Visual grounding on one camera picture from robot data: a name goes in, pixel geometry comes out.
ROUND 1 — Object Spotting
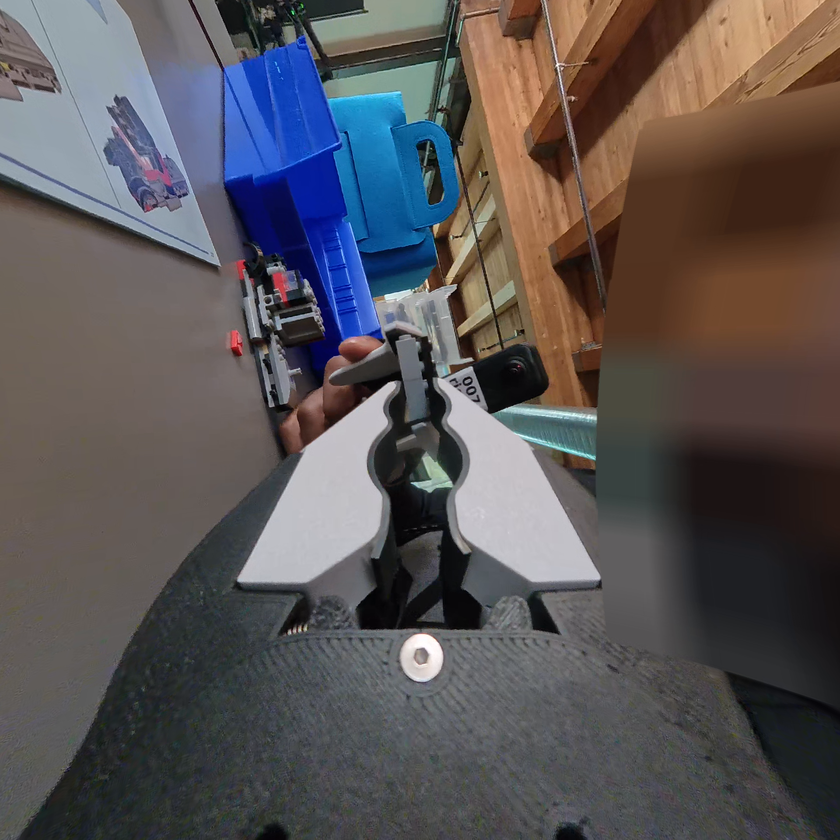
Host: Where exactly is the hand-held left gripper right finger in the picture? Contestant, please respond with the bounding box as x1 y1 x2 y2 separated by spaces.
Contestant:
432 379 602 610

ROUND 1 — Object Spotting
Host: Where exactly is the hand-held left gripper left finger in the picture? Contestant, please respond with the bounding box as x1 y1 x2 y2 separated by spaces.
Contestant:
236 382 401 611

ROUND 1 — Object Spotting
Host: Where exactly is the grey toy brick assembly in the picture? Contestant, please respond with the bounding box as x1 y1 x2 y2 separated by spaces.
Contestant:
386 331 437 427

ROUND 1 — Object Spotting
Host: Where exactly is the brown desk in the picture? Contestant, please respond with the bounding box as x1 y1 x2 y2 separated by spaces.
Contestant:
0 0 329 840

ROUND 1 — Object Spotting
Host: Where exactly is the person's right hand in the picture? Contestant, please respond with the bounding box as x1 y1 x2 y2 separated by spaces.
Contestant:
281 336 388 455

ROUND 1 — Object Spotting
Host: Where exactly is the clear plastic container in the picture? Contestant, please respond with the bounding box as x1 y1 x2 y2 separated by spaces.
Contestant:
374 285 473 378

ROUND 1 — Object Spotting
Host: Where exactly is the toy brick truck model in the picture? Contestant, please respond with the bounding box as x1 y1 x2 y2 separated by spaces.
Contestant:
238 243 327 411

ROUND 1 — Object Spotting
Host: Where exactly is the light blue felt bag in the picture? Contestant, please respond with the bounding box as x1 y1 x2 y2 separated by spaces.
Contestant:
328 92 458 299

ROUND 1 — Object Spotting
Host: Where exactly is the blue plastic bin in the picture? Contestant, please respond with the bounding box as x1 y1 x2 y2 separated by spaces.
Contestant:
223 36 388 358

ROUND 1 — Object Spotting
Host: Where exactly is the thin metal ceiling pipe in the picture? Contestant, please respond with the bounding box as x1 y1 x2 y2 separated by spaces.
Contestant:
538 0 608 299

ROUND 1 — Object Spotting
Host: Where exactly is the person's black jacket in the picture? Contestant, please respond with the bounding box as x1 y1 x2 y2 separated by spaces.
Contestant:
725 672 840 840

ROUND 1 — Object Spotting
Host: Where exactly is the toy instruction booklet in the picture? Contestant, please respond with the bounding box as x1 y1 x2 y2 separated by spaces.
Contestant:
0 0 222 266

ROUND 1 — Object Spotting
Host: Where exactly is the silver air duct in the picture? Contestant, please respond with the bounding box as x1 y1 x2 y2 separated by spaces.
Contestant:
505 403 599 463

